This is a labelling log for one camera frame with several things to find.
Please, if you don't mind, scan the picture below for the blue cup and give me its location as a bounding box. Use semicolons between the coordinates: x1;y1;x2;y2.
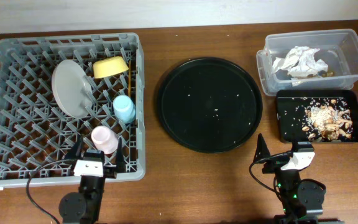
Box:
113;95;135;124

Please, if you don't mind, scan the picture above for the grey-green plate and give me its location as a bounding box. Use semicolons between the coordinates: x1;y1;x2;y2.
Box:
52;60;93;119

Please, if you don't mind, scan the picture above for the grey dishwasher rack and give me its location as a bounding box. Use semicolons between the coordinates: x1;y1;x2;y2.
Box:
0;33;146;189

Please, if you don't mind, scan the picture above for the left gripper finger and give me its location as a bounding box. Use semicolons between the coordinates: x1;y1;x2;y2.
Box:
115;137;126;174
64;135;83;160

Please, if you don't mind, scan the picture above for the round black tray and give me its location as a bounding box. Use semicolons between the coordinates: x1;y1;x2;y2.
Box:
156;57;263;153

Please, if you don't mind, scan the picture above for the yellow bowl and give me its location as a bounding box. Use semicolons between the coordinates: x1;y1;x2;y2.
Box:
93;56;129;78

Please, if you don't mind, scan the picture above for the crumpled white tissue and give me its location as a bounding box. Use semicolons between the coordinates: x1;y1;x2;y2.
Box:
272;46;329;78

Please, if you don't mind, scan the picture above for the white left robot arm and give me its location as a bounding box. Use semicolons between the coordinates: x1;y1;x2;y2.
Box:
58;136;126;224

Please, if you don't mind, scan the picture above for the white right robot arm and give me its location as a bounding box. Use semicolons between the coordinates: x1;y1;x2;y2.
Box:
249;134;326;224

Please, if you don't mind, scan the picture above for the pink cup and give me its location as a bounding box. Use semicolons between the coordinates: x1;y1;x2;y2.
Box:
91;126;119;154

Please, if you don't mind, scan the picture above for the black rectangular tray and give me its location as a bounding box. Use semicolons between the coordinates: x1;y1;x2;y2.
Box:
276;90;358;142

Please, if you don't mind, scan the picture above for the clear plastic bin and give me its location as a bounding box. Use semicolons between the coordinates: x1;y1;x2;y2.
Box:
256;29;358;96

